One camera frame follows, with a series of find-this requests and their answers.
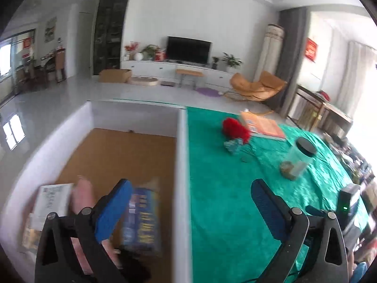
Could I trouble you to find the white storage box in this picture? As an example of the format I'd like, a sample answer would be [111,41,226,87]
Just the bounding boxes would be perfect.
[0,100,193,283]

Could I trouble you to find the orange book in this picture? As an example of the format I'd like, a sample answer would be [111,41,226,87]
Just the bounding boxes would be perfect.
[240,110,287,140]

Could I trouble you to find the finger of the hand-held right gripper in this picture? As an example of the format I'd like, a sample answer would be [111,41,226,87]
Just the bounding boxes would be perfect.
[306,205,328,219]

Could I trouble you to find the clear jar with black lid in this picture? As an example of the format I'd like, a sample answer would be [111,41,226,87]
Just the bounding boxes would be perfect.
[279,137,318,181]

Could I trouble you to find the yellow tissue pack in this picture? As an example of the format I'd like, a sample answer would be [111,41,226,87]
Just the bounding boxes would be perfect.
[20,221,43,252]

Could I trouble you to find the green tablecloth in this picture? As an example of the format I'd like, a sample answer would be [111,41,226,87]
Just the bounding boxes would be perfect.
[187,106,370,283]

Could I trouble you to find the framed wall picture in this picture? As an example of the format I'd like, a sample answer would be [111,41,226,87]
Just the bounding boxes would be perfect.
[44,18,57,42]

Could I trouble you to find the white television cabinet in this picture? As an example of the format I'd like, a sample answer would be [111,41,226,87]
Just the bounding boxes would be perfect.
[120,60,239,89]

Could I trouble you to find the red wall hanging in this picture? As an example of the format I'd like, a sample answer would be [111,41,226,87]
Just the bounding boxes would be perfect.
[305,38,319,63]

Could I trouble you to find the purple floor mat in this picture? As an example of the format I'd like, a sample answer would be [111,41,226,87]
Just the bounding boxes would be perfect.
[196,87,220,98]

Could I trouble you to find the leafy green plant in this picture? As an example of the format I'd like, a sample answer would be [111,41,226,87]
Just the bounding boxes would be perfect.
[141,44,160,61]

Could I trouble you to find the black television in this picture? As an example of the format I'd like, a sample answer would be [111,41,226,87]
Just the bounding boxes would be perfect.
[166,36,213,65]

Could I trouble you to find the red window sign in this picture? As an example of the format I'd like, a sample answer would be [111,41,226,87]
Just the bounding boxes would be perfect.
[22,37,33,58]

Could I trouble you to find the dark wooden table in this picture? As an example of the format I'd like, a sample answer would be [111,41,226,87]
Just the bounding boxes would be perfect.
[287,84,354,137]

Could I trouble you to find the cardboard box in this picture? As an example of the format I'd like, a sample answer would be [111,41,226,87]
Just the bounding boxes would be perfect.
[98,69,132,83]

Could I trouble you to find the dark glass cabinet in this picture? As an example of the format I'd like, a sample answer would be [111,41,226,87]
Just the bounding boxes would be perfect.
[94,0,132,75]

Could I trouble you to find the red fluffy ball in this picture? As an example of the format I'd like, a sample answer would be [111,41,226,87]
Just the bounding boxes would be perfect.
[222,117,251,145]

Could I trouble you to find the cluttered row of items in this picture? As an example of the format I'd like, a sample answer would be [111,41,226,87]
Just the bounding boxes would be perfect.
[324,133,377,213]

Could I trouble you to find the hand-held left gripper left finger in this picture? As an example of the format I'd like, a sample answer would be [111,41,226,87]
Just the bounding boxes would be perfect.
[35,178,134,283]

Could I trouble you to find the blue yellow bag roll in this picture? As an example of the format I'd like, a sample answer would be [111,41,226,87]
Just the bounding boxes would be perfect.
[121,178,162,255]

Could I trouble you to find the round beige pet bed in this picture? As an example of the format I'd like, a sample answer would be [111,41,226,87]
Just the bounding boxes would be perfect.
[129,76,160,88]

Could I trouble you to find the white pouch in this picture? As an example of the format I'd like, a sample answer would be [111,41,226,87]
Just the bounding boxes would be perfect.
[31,183,75,230]

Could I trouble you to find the grey curtain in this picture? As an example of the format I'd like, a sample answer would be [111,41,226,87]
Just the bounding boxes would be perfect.
[271,7,308,115]

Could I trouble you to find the white curtain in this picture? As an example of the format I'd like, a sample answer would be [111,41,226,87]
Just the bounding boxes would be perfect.
[336,41,377,118]

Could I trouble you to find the standing air conditioner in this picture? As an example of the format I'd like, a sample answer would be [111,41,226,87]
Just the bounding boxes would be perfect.
[254,24,286,81]

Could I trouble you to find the wooden stool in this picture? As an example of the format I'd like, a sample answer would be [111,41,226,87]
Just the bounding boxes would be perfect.
[176,69,204,89]

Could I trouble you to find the red flowers in vase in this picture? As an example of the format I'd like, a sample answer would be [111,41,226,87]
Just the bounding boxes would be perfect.
[124,41,139,61]

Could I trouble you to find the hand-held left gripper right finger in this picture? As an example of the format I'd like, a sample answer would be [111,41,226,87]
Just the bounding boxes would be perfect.
[251,178,349,283]

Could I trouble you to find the black scrunchie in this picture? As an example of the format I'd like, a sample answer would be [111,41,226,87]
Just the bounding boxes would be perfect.
[118,249,152,283]

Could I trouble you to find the large potted plant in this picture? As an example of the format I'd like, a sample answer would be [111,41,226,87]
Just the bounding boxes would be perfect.
[222,52,242,73]

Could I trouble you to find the pink packet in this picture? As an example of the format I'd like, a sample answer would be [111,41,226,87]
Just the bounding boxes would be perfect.
[72,239,121,275]
[71,178,98,214]

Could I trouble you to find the orange rocking chair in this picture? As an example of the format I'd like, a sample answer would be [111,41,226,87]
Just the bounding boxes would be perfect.
[224,71,287,115]

